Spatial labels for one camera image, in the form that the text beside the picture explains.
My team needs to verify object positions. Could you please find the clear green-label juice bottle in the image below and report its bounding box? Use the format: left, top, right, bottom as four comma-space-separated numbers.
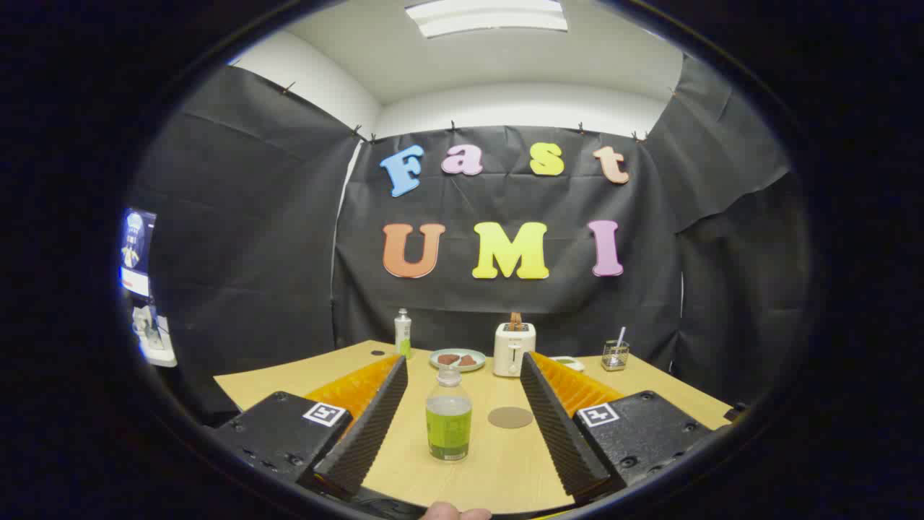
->
425, 365, 474, 462

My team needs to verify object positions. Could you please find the white device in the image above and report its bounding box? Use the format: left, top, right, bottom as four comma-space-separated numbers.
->
131, 303, 178, 368

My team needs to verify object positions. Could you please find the black backdrop cloth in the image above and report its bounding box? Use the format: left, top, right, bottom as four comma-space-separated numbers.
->
130, 54, 813, 427

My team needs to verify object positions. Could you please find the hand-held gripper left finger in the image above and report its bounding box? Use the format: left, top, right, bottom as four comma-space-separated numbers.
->
209, 352, 409, 501

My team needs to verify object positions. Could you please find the white toaster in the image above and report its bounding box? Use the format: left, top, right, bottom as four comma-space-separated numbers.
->
493, 322, 537, 378

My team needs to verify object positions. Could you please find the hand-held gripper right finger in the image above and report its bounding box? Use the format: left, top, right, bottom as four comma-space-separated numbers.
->
520, 351, 723, 505

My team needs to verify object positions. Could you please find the round brown coaster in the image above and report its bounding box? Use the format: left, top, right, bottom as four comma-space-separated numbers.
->
488, 407, 534, 430

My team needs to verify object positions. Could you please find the pale green plate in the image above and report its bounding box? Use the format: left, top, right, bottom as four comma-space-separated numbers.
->
430, 349, 487, 373

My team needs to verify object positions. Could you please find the ceiling light panel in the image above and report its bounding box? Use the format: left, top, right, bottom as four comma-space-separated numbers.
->
404, 0, 569, 39

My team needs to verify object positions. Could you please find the wooden table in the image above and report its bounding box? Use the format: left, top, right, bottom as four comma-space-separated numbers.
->
214, 339, 733, 515

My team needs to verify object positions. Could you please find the white and green tube bottle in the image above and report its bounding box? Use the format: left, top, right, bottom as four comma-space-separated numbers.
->
394, 308, 413, 360

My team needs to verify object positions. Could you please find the lit monitor screen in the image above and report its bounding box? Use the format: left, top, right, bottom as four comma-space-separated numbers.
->
119, 208, 157, 300

